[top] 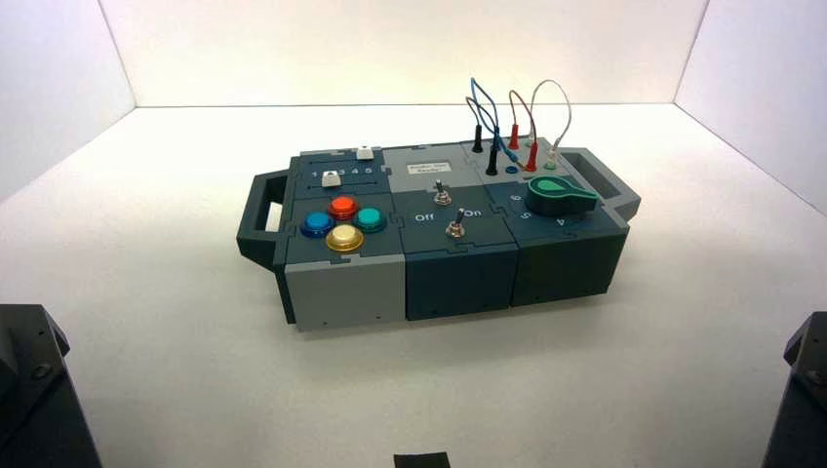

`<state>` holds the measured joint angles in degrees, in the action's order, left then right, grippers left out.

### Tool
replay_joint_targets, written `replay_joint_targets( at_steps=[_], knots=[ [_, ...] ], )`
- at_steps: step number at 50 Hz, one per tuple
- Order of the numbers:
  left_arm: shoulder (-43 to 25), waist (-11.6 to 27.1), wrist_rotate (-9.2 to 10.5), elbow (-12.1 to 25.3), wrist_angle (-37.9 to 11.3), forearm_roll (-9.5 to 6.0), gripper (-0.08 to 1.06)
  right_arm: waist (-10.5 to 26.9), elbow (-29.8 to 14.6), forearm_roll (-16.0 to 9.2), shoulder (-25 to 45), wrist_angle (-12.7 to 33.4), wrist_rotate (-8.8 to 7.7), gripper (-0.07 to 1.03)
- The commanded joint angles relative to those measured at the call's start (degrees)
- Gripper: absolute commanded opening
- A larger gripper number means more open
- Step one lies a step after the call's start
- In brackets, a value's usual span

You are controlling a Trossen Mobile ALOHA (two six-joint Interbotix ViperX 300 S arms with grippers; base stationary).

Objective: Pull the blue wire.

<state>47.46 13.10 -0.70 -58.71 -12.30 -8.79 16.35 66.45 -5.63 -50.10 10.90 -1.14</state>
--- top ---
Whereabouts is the dark teal grey task box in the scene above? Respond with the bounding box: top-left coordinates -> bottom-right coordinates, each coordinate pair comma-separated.
236,136 -> 642,333

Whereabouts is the blue jumper wire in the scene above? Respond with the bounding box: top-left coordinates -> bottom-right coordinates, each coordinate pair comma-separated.
469,77 -> 520,164

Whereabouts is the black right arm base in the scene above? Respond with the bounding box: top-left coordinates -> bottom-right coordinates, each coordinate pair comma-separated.
762,311 -> 827,468

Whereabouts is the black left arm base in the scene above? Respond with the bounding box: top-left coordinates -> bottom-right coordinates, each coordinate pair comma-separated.
0,303 -> 103,468

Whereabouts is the teal push button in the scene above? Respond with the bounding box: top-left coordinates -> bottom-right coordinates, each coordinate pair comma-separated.
351,206 -> 387,234

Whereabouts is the yellow push button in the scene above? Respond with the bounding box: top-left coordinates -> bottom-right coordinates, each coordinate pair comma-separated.
324,223 -> 365,254

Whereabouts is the red push button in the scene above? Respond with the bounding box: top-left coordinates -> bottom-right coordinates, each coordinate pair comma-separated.
327,194 -> 359,221

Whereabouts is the blue push button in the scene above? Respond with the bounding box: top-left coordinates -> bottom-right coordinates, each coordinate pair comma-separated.
299,211 -> 335,240

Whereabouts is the green rotary knob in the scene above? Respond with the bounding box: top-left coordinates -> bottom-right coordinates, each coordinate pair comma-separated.
527,175 -> 600,217

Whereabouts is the black tape piece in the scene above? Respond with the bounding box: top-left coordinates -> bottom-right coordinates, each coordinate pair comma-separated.
394,451 -> 453,468

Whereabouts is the black jumper wire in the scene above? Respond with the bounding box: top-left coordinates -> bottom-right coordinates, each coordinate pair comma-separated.
464,97 -> 502,176

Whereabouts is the red jumper wire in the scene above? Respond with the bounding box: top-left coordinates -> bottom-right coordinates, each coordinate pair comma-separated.
507,89 -> 540,174

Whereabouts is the white jumper wire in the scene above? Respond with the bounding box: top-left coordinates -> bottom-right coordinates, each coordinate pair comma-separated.
530,79 -> 573,171

